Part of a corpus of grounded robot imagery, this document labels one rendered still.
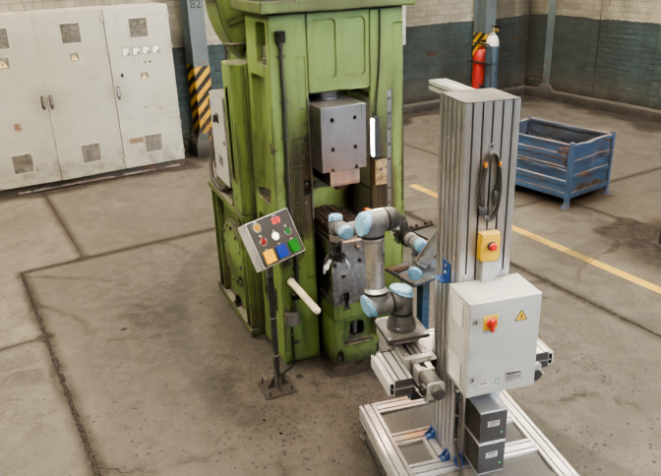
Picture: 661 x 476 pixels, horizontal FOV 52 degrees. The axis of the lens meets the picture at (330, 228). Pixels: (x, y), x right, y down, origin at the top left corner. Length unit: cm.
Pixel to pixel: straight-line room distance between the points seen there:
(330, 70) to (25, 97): 530
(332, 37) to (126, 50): 515
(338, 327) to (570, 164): 377
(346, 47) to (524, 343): 207
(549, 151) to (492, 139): 475
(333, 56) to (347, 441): 226
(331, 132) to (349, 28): 63
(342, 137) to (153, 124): 536
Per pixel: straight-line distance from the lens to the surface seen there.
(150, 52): 907
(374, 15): 426
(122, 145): 919
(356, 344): 465
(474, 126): 284
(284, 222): 402
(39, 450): 444
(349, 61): 422
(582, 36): 1265
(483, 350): 303
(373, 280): 330
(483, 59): 1146
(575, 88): 1280
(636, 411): 458
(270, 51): 401
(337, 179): 417
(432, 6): 1193
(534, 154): 777
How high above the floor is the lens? 260
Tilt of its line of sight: 22 degrees down
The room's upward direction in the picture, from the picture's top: 2 degrees counter-clockwise
